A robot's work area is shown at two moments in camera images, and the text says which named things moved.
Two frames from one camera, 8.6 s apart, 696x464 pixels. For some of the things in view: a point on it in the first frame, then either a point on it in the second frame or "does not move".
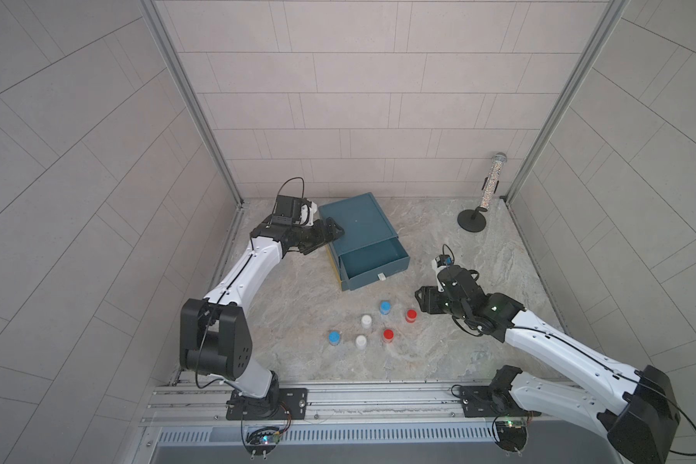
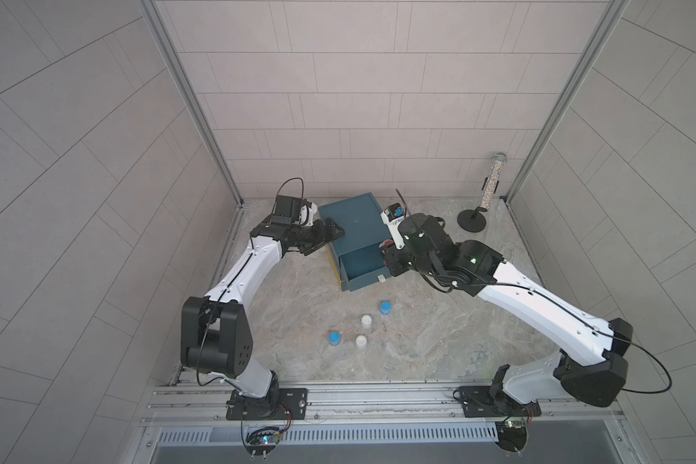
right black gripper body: (440, 303) → (408, 256)
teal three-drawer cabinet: (369, 246) does not move
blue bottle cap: (385, 306) does not move
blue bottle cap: (334, 336) does not move
